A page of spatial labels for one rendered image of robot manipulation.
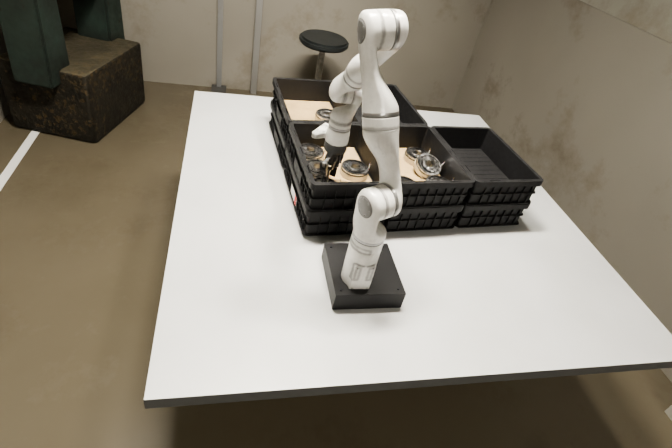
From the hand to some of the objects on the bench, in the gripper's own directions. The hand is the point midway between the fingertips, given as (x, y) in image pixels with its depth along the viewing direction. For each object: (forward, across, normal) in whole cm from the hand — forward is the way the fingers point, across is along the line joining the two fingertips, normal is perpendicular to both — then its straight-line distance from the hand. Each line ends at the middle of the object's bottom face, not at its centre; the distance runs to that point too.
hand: (329, 175), depth 151 cm
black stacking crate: (+18, +10, +2) cm, 21 cm away
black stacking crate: (+18, +30, -20) cm, 41 cm away
